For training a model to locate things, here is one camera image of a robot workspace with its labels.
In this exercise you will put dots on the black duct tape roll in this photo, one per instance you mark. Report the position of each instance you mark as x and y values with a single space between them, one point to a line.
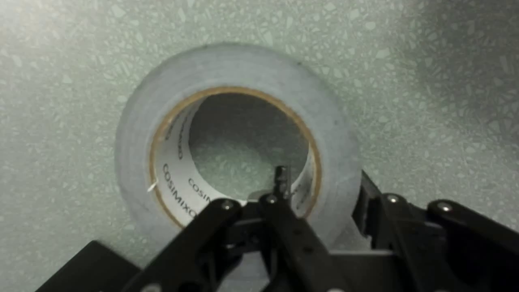
244 67

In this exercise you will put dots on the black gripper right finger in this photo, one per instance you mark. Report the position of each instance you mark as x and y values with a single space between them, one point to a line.
432 244

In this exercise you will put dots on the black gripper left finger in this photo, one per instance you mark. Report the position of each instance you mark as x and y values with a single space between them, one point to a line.
281 237

